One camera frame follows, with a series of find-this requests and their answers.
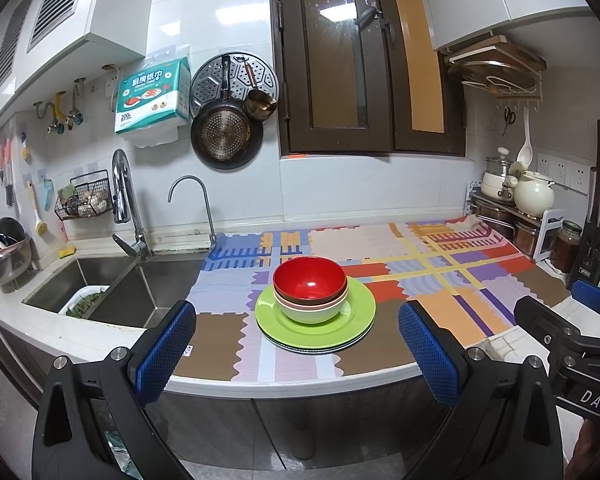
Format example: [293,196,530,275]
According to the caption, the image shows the grey base cabinet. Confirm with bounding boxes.
[0,310,581,480]

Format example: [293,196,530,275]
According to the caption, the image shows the small copper pot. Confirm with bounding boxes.
[243,57,278,121]

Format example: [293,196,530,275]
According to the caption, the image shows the white vented upper cabinet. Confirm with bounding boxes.
[0,0,156,133]

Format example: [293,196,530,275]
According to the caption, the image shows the white wall rack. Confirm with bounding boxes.
[440,42,546,111]

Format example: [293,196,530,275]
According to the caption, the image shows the steel pot with handle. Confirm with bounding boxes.
[472,200,516,241]

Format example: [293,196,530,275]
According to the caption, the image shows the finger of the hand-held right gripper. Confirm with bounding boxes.
[514,296,600,357]
[570,280,600,322]

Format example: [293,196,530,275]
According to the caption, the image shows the thin gooseneck faucet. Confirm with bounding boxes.
[167,176,217,250]

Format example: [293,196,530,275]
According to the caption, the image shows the blue patterned white plate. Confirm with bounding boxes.
[267,332,361,356]

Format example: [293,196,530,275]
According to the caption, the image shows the dish rack with bowls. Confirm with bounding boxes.
[0,232,33,286]

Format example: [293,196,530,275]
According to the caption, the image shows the yellow wall hose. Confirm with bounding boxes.
[34,91,67,133]

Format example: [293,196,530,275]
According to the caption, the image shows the white ladle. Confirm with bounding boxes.
[517,107,535,163]

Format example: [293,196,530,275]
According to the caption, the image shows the chrome kitchen faucet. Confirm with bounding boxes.
[111,149,153,261]

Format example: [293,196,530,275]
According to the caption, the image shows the cream kettle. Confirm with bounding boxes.
[509,160,557,216]

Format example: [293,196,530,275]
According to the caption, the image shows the brown framed window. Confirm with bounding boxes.
[269,0,467,157]

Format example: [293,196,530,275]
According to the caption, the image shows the person's right hand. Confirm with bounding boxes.
[572,417,600,480]

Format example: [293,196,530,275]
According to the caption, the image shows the yellow dish brush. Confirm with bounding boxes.
[27,180,48,237]

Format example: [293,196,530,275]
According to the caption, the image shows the paper towel pack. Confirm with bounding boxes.
[112,56,192,148]

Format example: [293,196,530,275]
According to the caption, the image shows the black frying pan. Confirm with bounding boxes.
[190,55,265,170]

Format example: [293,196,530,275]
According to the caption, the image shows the orange hanging cloths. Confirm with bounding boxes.
[0,137,18,206]

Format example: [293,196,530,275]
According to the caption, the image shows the pink bowl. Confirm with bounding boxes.
[274,285,349,311]

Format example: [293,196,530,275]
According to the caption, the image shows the lime green plate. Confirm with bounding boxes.
[255,277,377,348]
[256,310,376,352]

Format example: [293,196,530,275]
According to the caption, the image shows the round metal steamer tray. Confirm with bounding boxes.
[190,52,279,121]

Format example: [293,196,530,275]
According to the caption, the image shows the glass jar with green lid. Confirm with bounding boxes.
[550,220,583,273]

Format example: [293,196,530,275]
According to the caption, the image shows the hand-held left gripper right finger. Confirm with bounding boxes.
[397,300,565,480]

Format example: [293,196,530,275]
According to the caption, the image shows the white colander with greens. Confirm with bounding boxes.
[57,285,111,318]

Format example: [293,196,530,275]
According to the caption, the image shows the colourful patterned mat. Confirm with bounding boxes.
[172,215,573,383]

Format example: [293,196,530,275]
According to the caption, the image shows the white bowl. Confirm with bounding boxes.
[275,295,348,325]

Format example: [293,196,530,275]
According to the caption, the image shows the white shelf rack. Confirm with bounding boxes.
[464,180,568,263]

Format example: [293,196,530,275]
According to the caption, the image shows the black wire basket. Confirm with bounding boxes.
[54,170,115,222]

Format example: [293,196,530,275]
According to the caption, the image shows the steel pot with glass lid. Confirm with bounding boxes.
[485,147,515,176]

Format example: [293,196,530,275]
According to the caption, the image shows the red and black bowl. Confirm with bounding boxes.
[272,256,348,306]

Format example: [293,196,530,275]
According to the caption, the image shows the steel sink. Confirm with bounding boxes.
[22,255,208,328]

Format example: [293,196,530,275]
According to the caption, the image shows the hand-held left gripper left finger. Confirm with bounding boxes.
[31,299,199,480]

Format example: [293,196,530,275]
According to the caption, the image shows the black knife block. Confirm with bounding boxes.
[570,210,600,291]

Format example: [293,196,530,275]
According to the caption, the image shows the wall water valve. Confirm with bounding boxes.
[70,77,87,128]

